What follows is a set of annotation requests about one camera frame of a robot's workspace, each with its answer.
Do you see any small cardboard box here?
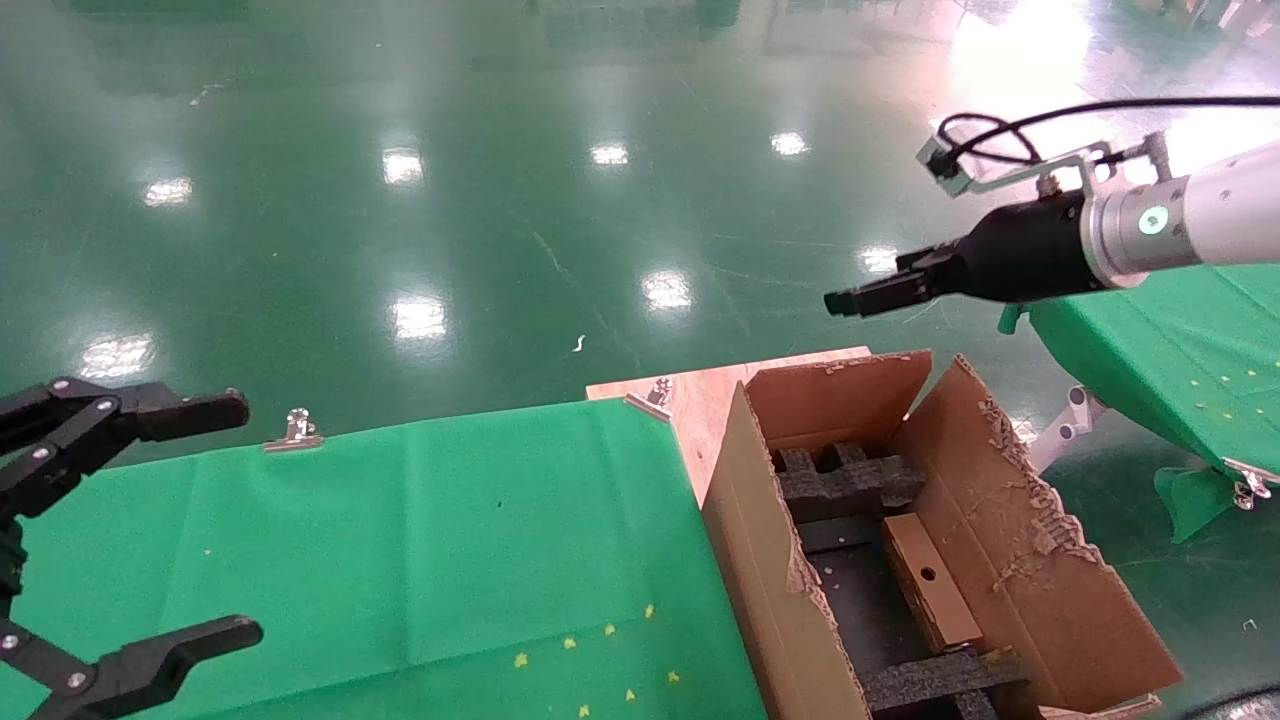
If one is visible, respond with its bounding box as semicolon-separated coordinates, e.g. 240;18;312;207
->
881;512;987;655

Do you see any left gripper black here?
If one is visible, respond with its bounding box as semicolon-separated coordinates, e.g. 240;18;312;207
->
0;378;267;720

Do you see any white table leg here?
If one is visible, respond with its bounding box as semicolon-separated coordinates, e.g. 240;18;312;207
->
1024;386;1113;478

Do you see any metal binder clip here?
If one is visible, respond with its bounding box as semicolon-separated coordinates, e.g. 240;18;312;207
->
624;377;674;422
1224;457;1278;512
262;408;325;455

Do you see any black notched foam insert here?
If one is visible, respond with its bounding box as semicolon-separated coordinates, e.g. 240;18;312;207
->
774;440;927;527

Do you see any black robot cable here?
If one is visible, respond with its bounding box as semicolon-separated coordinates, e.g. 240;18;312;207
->
1178;694;1280;720

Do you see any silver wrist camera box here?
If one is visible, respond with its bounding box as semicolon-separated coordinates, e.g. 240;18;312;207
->
916;134;979;198

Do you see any silver camera mounting bracket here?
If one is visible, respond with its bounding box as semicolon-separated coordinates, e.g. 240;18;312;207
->
958;133;1179;199

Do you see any large green table cloth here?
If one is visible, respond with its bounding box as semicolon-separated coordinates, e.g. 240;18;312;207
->
0;398;771;720

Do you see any black camera cable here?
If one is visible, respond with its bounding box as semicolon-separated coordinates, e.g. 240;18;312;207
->
938;96;1280;169

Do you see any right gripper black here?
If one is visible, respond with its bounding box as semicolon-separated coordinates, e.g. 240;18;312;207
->
824;190;1103;320

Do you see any large open cardboard carton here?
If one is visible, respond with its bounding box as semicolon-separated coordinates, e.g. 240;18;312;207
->
700;349;1187;720

